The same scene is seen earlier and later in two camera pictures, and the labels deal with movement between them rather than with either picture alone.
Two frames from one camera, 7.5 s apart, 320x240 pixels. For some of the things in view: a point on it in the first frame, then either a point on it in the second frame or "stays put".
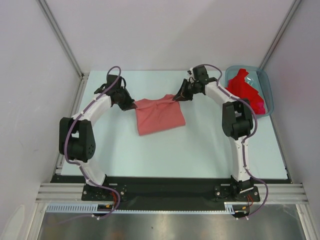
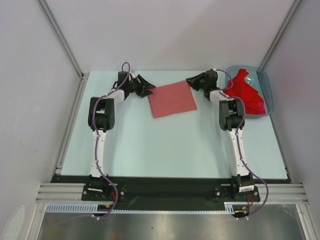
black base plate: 173,189 stays put
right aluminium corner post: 294,7 stays put
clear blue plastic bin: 259,79 stays put
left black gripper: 129,101 → 142,86
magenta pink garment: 260,109 stays put
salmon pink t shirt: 154,116 → 171,99
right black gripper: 183,94 → 193,83
